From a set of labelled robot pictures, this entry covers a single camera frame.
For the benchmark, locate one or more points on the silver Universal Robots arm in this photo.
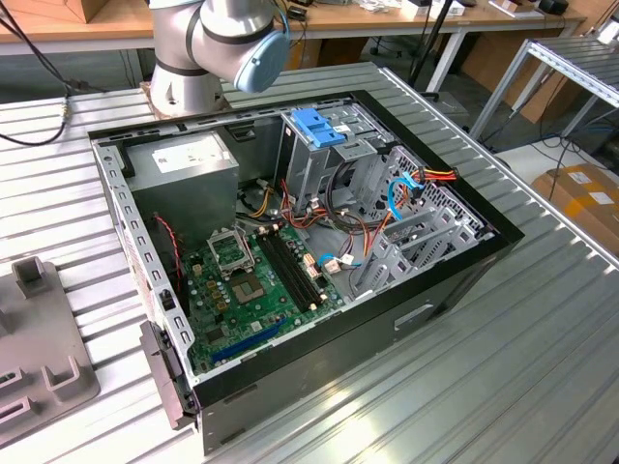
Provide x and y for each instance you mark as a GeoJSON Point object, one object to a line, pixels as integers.
{"type": "Point", "coordinates": [184, 58]}

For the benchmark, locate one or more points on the metal disk bay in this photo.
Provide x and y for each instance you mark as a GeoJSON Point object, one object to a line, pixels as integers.
{"type": "Point", "coordinates": [401, 263]}

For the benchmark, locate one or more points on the black RAM slot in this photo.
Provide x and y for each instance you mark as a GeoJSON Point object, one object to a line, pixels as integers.
{"type": "Point", "coordinates": [296, 268]}
{"type": "Point", "coordinates": [285, 273]}

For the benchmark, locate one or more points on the metal drive cage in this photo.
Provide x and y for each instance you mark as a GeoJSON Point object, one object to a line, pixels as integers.
{"type": "Point", "coordinates": [302, 164]}

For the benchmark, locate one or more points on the CPU socket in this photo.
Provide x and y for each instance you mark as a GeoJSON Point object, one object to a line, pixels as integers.
{"type": "Point", "coordinates": [247, 290]}

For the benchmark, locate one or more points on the blue plastic drive latch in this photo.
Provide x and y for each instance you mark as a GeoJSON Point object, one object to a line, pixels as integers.
{"type": "Point", "coordinates": [314, 126]}

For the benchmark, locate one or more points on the green motherboard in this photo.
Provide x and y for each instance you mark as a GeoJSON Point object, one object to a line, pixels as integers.
{"type": "Point", "coordinates": [232, 324]}

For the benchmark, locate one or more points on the blue expansion slot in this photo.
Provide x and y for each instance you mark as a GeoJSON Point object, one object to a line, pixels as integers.
{"type": "Point", "coordinates": [249, 340]}

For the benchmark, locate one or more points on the black open PC case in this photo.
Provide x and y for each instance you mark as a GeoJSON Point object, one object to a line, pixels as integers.
{"type": "Point", "coordinates": [338, 357]}

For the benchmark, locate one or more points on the grey power supply unit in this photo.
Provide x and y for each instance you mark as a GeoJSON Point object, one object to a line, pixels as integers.
{"type": "Point", "coordinates": [184, 193]}

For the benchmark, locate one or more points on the black case fan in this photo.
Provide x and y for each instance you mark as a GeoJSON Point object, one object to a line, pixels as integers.
{"type": "Point", "coordinates": [169, 270]}

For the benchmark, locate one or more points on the grey plastic case bezel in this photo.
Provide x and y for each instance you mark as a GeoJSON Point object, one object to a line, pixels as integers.
{"type": "Point", "coordinates": [162, 372]}

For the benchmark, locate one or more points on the wooden desk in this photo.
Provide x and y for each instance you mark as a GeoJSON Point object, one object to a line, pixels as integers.
{"type": "Point", "coordinates": [348, 23]}

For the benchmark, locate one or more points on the black tripod leg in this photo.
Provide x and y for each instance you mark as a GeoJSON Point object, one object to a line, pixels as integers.
{"type": "Point", "coordinates": [430, 38]}

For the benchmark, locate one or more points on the large flat cardboard panel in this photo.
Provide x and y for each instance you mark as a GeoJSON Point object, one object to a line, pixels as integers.
{"type": "Point", "coordinates": [493, 63]}

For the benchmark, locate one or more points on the cardboard box with labels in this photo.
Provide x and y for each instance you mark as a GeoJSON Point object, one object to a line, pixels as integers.
{"type": "Point", "coordinates": [580, 203]}

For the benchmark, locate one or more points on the grey parts rack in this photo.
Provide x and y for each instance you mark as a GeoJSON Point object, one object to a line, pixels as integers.
{"type": "Point", "coordinates": [43, 338]}

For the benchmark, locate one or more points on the plain brown box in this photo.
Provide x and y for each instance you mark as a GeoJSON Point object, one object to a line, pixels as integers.
{"type": "Point", "coordinates": [94, 9]}

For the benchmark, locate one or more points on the black desk device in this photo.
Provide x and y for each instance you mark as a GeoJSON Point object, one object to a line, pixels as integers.
{"type": "Point", "coordinates": [553, 6]}

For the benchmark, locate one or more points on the aluminium slat frame table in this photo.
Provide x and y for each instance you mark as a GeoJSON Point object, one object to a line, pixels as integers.
{"type": "Point", "coordinates": [570, 60]}

